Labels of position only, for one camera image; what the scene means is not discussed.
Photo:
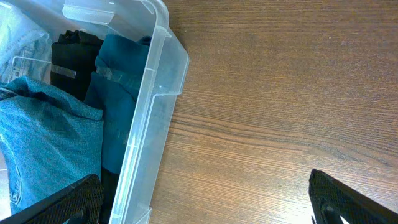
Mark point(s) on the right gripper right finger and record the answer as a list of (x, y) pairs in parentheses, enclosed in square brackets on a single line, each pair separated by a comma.
[(334, 202)]

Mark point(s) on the medium blue jeans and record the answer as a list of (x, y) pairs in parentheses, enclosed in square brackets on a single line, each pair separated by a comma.
[(49, 140)]

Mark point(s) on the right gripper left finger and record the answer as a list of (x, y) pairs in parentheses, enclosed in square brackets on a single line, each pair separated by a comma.
[(79, 202)]

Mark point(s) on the blue shirt bundle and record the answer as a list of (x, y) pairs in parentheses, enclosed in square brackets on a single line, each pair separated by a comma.
[(114, 88)]

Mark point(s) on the light blue jeans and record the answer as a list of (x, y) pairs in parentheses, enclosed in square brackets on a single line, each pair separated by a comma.
[(25, 47)]

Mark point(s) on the dark green shirt bundle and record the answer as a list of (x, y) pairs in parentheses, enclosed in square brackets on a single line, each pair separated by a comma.
[(109, 181)]

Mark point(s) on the clear plastic storage bin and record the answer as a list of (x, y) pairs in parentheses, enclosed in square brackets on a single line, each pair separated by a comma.
[(162, 81)]

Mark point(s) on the black shirt bundle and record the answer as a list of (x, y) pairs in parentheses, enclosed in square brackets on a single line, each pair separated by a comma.
[(73, 61)]

